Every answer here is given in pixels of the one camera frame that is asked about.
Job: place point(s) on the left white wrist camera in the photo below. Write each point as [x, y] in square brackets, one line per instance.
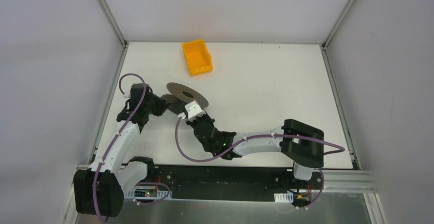
[127, 95]

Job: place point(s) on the black cable spool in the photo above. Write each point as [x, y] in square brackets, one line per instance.
[180, 95]

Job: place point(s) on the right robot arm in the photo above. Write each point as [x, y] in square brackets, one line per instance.
[298, 141]

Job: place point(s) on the left white cable duct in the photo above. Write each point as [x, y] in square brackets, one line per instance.
[145, 194]

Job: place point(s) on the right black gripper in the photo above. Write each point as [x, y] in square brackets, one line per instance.
[189, 120]

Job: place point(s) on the aluminium frame profile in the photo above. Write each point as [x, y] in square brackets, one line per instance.
[349, 181]

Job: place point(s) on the right white cable duct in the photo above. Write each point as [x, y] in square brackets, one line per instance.
[283, 197]

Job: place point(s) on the yellow plastic bin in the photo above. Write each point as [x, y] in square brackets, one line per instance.
[197, 57]

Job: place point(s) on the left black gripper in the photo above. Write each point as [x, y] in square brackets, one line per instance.
[161, 103]

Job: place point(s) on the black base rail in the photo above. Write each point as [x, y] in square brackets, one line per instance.
[256, 184]

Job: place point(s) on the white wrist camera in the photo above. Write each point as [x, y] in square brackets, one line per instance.
[191, 111]
[127, 95]

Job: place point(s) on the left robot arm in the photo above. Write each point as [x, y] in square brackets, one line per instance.
[100, 189]

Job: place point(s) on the white cable duct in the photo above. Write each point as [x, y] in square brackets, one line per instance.
[283, 197]
[145, 194]

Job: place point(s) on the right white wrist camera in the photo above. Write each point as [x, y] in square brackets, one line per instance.
[191, 111]

